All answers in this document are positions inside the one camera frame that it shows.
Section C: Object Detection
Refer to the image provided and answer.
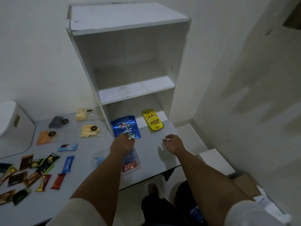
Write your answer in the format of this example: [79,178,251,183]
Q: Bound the white lidded storage box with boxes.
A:
[0,101,36,159]

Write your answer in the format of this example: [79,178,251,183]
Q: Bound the clear bag of orange snacks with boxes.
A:
[36,130,57,146]

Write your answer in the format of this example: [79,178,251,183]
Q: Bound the person's right forearm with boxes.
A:
[174,146,254,226]

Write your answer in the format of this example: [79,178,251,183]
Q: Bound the person's right hand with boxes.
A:
[162,134,186,155]

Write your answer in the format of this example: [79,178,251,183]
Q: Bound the person's black shorts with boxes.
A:
[141,180,207,226]

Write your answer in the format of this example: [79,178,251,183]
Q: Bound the blue snack pouch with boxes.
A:
[111,115,141,139]

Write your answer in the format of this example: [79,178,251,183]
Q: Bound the long blue candy bar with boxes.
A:
[61,155,75,174]

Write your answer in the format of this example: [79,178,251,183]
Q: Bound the small light blue packet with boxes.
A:
[57,143,78,152]

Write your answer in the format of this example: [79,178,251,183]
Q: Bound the person's left forearm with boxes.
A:
[70,148,132,224]

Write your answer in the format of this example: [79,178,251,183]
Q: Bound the yellow snack pouch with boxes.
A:
[141,108,164,134]

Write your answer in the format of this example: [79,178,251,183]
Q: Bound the white crumpled paper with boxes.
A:
[253,185,291,224]

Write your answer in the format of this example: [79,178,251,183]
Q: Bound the brown cardboard box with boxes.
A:
[231,174,261,198]

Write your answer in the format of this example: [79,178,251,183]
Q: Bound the white shelf cabinet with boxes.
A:
[66,2,192,139]

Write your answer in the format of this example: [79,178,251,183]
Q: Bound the clear bag of dark snacks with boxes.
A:
[49,116,69,129]

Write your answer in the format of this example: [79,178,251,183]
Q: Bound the cluster of dark candy packets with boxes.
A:
[0,153,61,206]

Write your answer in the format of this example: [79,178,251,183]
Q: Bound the clear plastic container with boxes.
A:
[121,148,142,176]
[91,150,111,170]

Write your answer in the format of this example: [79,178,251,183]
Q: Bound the red yellow candy bar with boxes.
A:
[35,174,52,192]

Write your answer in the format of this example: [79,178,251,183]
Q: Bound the white low block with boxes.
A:
[198,148,236,176]

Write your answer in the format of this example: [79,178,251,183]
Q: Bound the person's white shirt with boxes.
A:
[46,198,286,226]

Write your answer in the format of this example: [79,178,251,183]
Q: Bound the orange red candy bar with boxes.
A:
[50,173,66,190]

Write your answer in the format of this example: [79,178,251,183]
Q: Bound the person's left hand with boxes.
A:
[109,133,136,158]

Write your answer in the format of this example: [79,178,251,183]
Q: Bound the bag of yellow sticks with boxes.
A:
[80,124,101,138]
[76,107,94,122]

